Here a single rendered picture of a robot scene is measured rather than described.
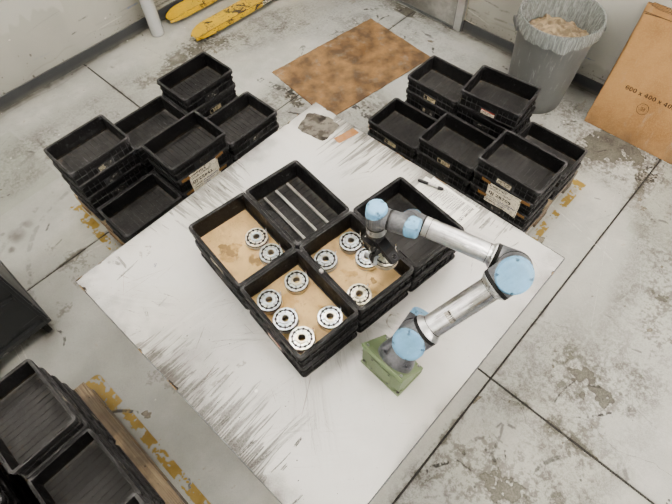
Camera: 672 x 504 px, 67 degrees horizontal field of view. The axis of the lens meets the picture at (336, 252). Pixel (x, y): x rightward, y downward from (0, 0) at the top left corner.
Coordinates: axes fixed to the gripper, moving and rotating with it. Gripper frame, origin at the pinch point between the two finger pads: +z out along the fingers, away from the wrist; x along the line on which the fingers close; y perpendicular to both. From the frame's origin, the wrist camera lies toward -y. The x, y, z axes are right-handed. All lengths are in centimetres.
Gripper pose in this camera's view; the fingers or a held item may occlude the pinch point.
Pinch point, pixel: (380, 261)
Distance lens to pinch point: 201.9
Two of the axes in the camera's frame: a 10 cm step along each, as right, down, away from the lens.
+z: 0.7, 5.0, 8.6
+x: -7.6, 5.9, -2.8
